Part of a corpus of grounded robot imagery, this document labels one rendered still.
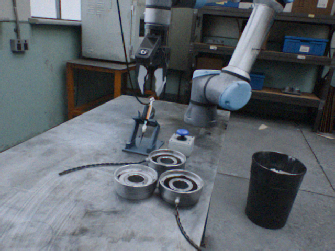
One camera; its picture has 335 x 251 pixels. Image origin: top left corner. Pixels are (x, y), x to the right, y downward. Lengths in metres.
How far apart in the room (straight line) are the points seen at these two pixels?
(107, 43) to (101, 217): 2.51
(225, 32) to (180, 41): 0.71
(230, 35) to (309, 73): 1.30
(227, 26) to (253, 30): 3.54
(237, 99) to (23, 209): 0.76
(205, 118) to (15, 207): 0.77
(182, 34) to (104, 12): 1.77
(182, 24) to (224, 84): 3.48
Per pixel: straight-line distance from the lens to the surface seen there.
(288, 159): 2.10
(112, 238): 0.57
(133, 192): 0.65
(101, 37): 3.03
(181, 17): 4.50
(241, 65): 1.07
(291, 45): 4.17
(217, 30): 4.65
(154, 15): 0.85
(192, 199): 0.65
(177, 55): 4.51
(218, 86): 1.07
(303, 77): 4.74
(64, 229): 0.60
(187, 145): 0.87
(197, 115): 1.17
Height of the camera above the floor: 1.18
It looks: 19 degrees down
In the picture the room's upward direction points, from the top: 5 degrees clockwise
